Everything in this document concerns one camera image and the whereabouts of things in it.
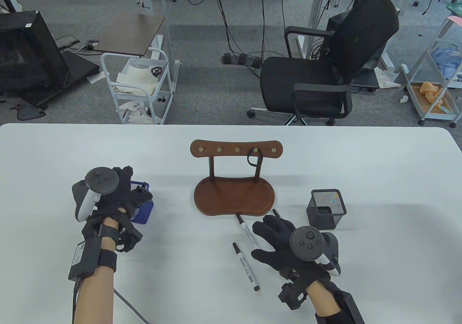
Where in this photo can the person's left hand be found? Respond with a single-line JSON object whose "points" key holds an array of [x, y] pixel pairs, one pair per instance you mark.
{"points": [[115, 201]]}

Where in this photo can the person's right hand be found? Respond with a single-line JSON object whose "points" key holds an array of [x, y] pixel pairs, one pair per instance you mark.
{"points": [[278, 244]]}

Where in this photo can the group of white markers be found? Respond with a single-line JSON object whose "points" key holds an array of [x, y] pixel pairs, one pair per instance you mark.
{"points": [[245, 266]]}

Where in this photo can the black elastic band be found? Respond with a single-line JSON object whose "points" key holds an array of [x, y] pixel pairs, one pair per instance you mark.
{"points": [[248, 159]]}

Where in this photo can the person's right forearm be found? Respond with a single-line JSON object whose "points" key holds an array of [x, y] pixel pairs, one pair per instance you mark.
{"points": [[321, 298]]}

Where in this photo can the person's left forearm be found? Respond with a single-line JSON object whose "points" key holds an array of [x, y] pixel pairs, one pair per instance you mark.
{"points": [[94, 295]]}

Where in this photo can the grey white handheld controller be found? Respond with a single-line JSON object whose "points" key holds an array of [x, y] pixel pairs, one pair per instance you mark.
{"points": [[101, 179], [306, 242]]}

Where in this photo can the blue mesh pen holder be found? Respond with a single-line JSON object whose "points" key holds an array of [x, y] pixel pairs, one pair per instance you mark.
{"points": [[144, 214]]}

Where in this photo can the brown wooden hook rack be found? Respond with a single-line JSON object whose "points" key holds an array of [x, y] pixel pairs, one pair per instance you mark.
{"points": [[256, 194]]}

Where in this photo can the black labelled battery box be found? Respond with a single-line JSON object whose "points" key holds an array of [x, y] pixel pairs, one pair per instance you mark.
{"points": [[85, 259]]}

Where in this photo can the black mesh pen holder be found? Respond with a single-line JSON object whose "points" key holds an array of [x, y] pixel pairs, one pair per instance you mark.
{"points": [[326, 197]]}

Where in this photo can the white round-railed utility cart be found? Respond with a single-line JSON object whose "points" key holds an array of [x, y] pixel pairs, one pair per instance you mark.
{"points": [[157, 111]]}

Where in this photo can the small white paper sheet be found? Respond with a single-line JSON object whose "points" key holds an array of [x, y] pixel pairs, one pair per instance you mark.
{"points": [[95, 78]]}

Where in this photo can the white cloth bag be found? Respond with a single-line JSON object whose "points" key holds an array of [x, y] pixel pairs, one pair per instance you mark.
{"points": [[139, 78]]}

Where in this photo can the small black round object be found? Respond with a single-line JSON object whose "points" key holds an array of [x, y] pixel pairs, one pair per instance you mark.
{"points": [[156, 71]]}

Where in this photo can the black mesh office chair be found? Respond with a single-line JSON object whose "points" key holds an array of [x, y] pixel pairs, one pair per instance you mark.
{"points": [[306, 86]]}

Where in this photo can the brown top side table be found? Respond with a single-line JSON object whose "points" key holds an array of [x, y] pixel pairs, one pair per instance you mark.
{"points": [[130, 35]]}

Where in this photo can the black equipment case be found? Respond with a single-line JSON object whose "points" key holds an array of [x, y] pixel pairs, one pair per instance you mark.
{"points": [[25, 49]]}

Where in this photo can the black power strip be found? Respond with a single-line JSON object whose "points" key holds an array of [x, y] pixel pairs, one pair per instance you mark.
{"points": [[240, 60]]}

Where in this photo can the small crumpled paper ball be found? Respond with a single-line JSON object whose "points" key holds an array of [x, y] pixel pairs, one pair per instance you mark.
{"points": [[403, 99]]}

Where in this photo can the crumpled white paper sheet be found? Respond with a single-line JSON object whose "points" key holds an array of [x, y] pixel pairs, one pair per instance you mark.
{"points": [[386, 78]]}

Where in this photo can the white cart with wooden shelves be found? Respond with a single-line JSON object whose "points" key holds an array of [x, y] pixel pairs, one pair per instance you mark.
{"points": [[438, 117]]}

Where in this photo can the orange cloth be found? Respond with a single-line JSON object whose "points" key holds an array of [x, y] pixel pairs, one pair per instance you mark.
{"points": [[429, 89]]}

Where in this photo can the black computer tower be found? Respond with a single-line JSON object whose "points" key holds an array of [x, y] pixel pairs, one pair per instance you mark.
{"points": [[334, 21]]}

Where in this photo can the blue cloth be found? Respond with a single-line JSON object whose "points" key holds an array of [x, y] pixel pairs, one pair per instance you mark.
{"points": [[447, 62]]}

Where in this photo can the green bag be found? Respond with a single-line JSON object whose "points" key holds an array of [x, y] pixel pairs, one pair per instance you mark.
{"points": [[455, 8]]}

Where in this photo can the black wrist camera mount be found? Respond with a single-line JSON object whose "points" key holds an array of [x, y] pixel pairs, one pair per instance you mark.
{"points": [[130, 233], [292, 295]]}

